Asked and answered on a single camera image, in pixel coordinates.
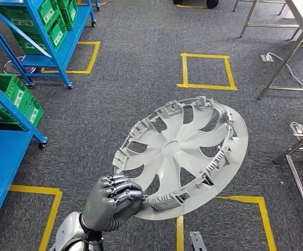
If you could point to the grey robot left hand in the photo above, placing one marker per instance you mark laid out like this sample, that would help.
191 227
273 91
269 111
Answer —
102 208

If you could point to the grey plastic wheel hubcap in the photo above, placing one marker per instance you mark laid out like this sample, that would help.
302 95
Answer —
175 149

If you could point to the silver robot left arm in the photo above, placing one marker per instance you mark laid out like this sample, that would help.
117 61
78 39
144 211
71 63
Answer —
68 232

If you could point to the blue steel shelf rack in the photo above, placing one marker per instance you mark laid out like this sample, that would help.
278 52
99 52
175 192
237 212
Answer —
73 41
2 166

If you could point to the green plastic crate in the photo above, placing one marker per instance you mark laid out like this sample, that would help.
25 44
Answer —
47 14
23 38
8 88
35 116
70 14
59 36

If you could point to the black rubber wheel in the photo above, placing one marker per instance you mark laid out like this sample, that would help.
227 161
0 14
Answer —
178 1
212 3

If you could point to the grey floor socket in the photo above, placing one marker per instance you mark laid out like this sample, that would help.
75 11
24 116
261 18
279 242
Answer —
267 58
298 129

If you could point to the robot body bracket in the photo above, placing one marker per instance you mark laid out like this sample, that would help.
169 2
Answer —
197 242

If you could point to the steel frame table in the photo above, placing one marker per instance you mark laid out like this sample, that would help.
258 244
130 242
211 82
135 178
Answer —
271 25

